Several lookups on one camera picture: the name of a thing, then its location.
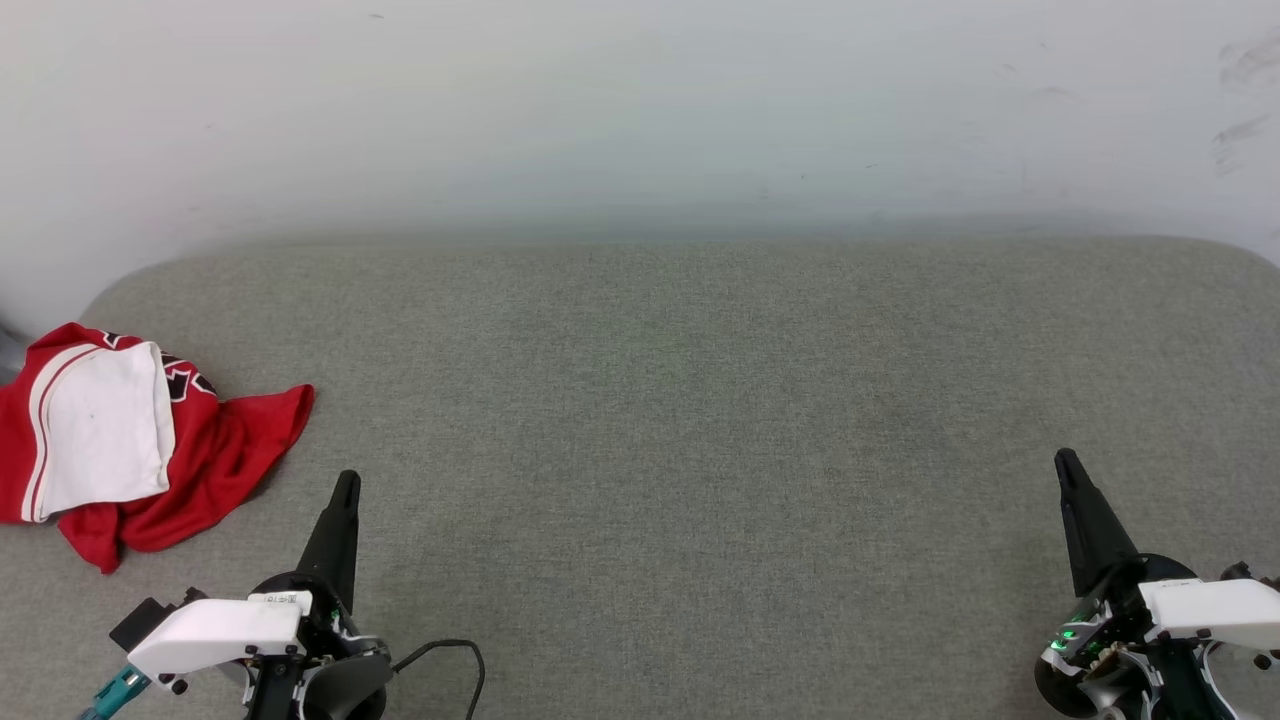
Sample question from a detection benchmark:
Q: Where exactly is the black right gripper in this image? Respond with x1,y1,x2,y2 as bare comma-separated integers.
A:
1035,448,1227,720

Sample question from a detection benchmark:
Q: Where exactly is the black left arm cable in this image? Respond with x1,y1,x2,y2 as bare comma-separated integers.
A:
390,638,487,720

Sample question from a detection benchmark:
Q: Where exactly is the grey metal door frame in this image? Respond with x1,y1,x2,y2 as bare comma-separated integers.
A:
0,318,29,387

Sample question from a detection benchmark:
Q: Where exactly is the red white sports jersey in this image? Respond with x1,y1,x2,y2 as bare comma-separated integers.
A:
0,322,316,575

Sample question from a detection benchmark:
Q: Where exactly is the teal left camera connector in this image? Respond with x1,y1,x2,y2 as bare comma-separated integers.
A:
78,664,153,720

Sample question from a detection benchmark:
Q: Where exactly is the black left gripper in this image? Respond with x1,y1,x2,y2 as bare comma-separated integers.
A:
245,470,391,720

